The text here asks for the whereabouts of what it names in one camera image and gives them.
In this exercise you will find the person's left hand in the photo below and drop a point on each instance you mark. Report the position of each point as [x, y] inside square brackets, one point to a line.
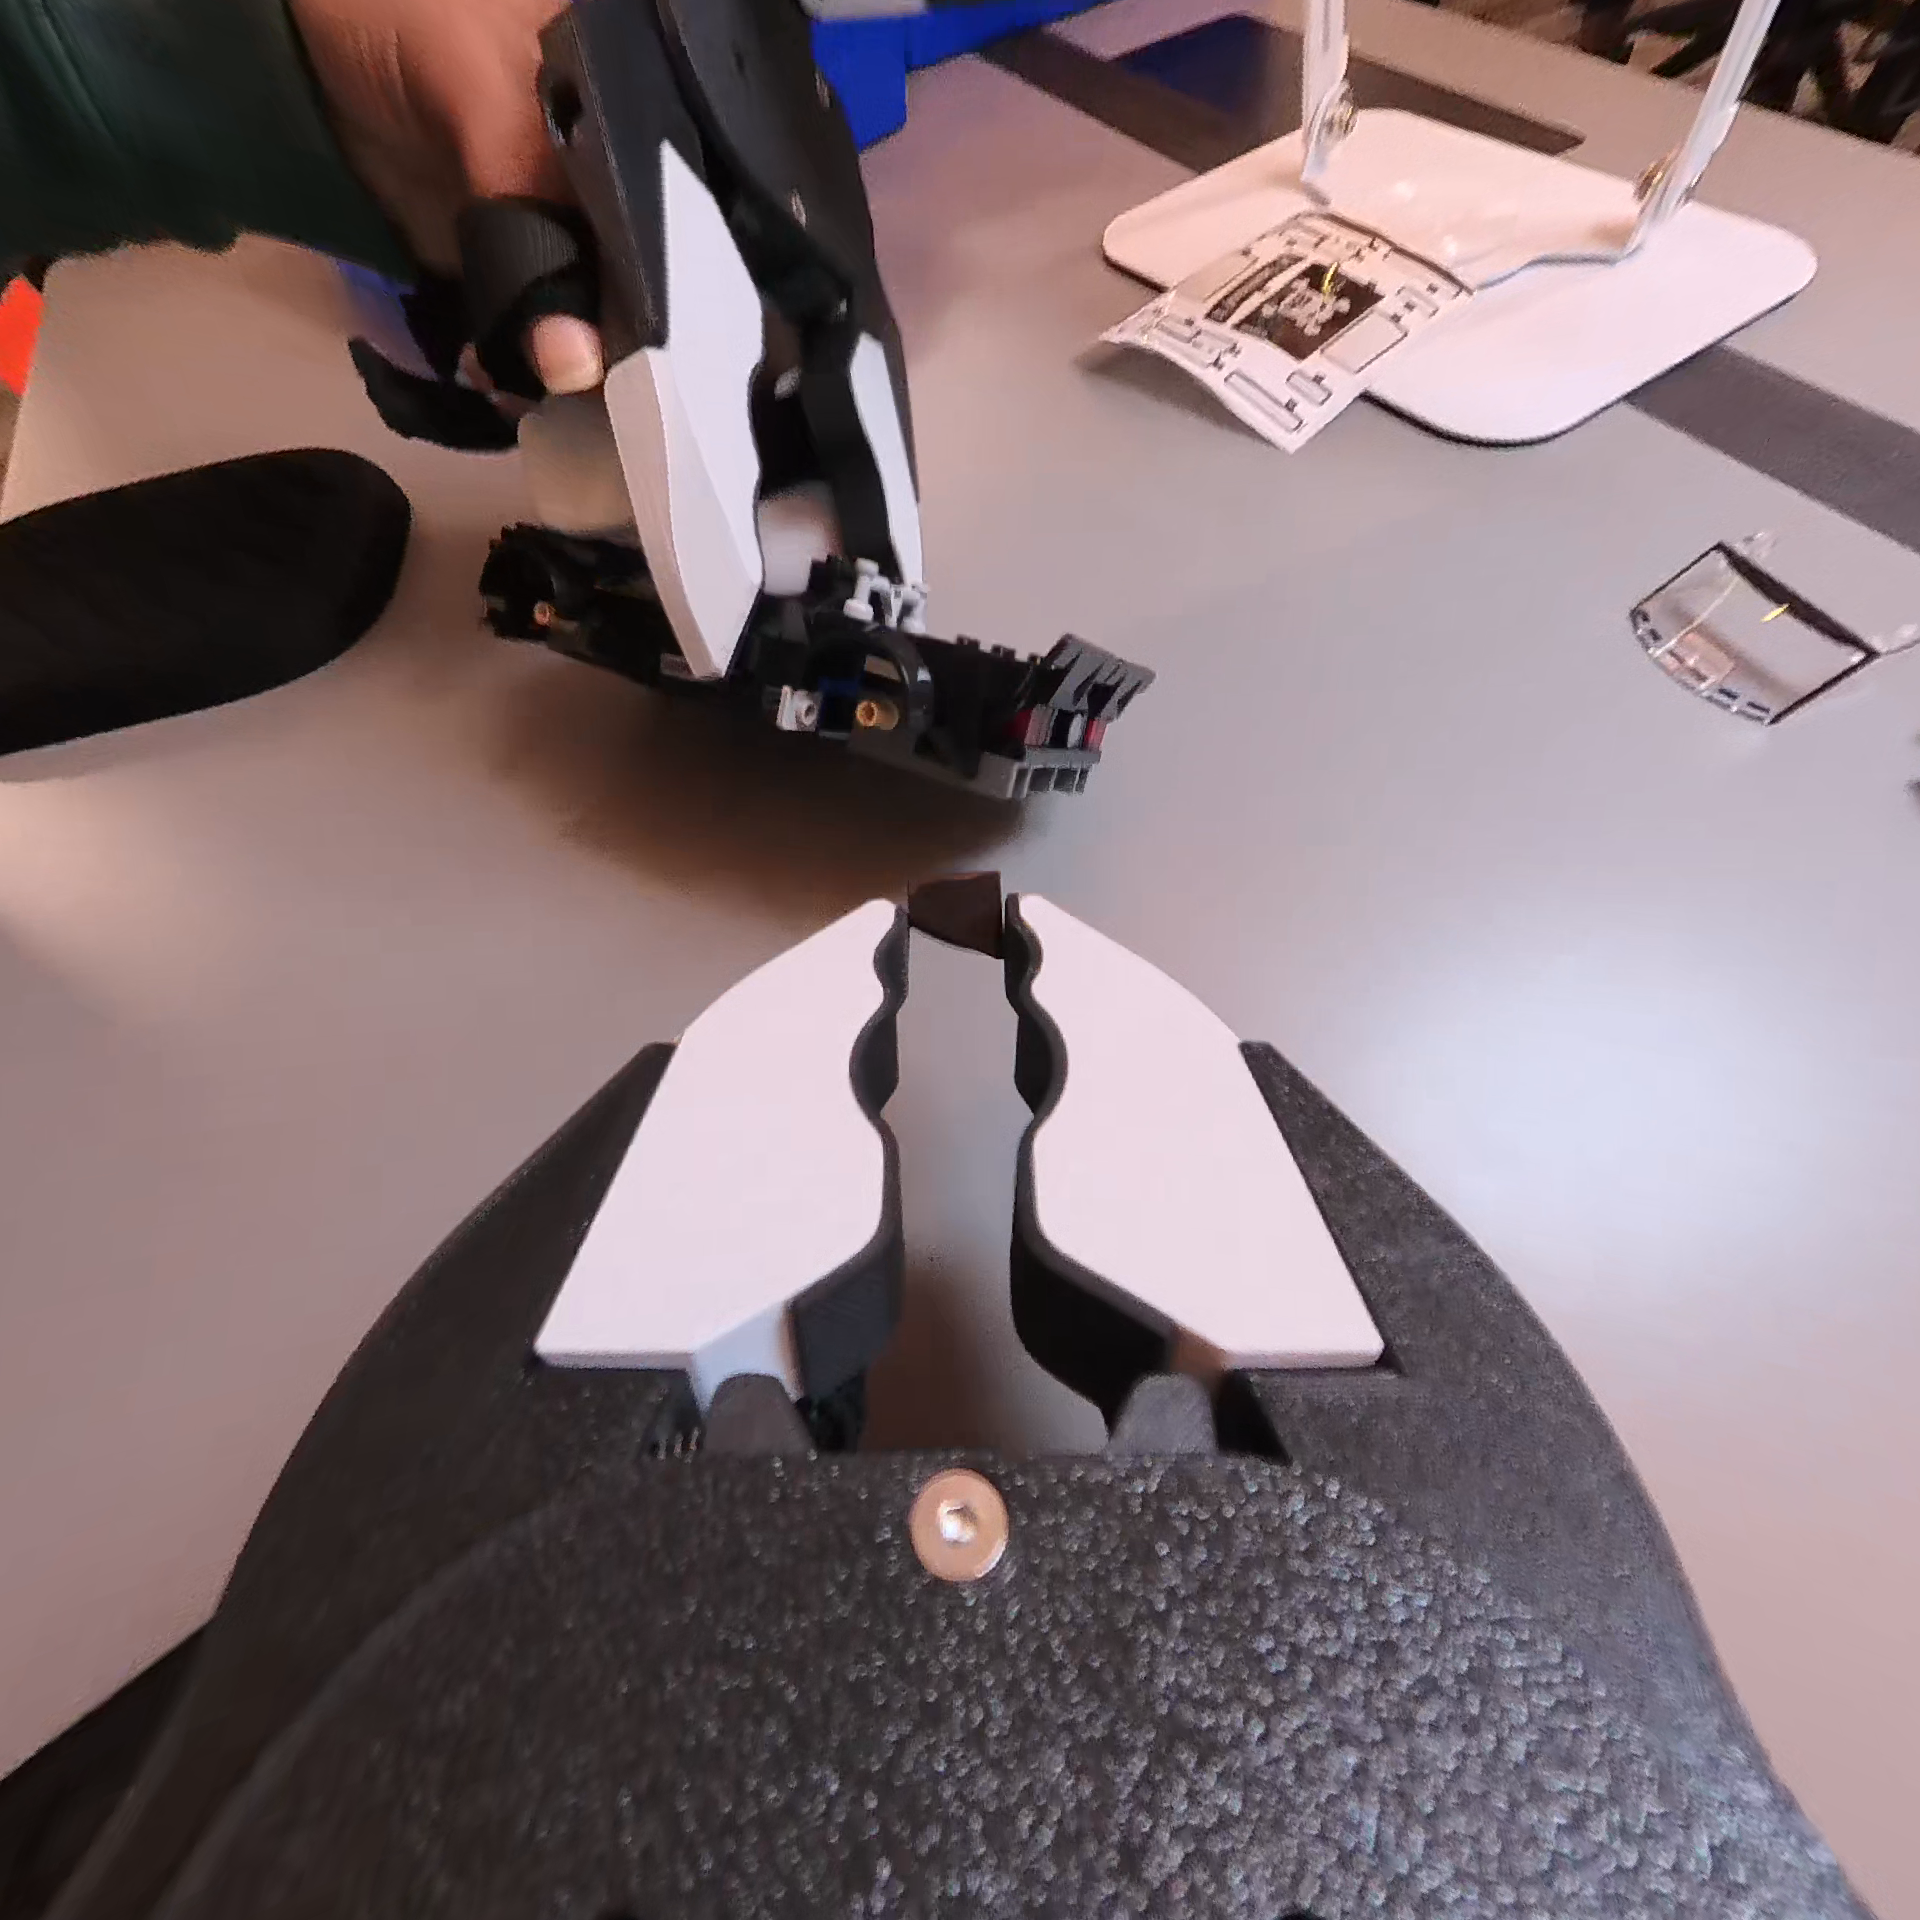
[451, 123]

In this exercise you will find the black lego car model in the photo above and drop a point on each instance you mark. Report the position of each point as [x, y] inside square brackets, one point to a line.
[931, 689]

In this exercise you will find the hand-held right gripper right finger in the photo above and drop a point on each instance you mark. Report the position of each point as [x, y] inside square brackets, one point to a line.
[1200, 1178]

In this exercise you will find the clear lego windshield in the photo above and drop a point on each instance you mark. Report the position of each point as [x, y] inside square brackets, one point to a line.
[1756, 631]

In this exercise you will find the white sticker sheet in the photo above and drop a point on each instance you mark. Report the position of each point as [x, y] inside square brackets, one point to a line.
[1291, 315]

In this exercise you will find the black mesh pad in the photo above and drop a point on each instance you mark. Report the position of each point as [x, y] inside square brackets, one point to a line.
[181, 584]

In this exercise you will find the person's left forearm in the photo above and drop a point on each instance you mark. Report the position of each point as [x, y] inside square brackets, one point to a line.
[150, 123]

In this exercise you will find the blue plastic bin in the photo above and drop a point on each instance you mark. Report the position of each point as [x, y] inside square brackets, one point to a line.
[904, 59]

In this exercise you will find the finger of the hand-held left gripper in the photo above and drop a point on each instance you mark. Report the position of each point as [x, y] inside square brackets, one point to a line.
[691, 451]
[875, 451]

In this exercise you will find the black lego tile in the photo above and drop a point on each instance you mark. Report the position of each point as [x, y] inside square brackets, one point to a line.
[961, 916]

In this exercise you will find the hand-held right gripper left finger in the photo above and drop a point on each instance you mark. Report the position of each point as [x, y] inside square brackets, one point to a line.
[720, 1178]

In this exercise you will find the white tray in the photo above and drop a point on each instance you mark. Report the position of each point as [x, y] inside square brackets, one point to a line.
[1562, 285]

